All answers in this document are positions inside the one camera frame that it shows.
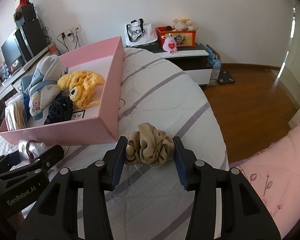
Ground beige satin scrunchie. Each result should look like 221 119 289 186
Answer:
125 122 174 168

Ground pink shallow cardboard box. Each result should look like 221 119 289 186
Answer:
0 37 125 146

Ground clear plastic pouch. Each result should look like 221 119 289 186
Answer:
18 140 47 162

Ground navy blue scrunchie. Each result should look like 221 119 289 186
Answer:
44 96 74 125

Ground bag of cotton swabs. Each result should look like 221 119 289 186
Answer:
5 96 27 131

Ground yellow crocheted toy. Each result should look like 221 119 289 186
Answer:
57 70 105 109

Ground blue cartoon baby garment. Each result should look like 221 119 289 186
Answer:
26 55 66 117

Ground light blue fleece hat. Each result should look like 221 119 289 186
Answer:
21 73 43 96

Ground striped quilted table cover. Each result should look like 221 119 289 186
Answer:
0 47 229 240

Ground pink bedding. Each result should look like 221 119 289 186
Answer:
230 124 300 237

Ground black bathroom scale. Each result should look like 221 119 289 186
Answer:
217 70 236 85

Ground low black white bench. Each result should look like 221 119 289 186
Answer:
138 43 213 89

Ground white desk with drawers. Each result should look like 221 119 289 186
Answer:
0 42 58 100

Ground pink plush bunny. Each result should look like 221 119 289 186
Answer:
161 33 178 54

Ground red toy storage box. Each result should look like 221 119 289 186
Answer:
156 27 196 48

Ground white tote bag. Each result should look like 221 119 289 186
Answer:
124 18 158 47

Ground black computer monitor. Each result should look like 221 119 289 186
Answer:
1 30 23 67

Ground cream plush sheep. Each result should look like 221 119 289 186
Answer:
172 17 194 31

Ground black computer tower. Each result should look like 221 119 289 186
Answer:
14 19 47 62

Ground black speaker box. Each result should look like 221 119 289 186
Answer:
13 3 37 27

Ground red white paper boxes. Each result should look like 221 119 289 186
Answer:
14 0 30 11

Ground wall power outlets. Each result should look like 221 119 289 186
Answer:
61 24 82 41

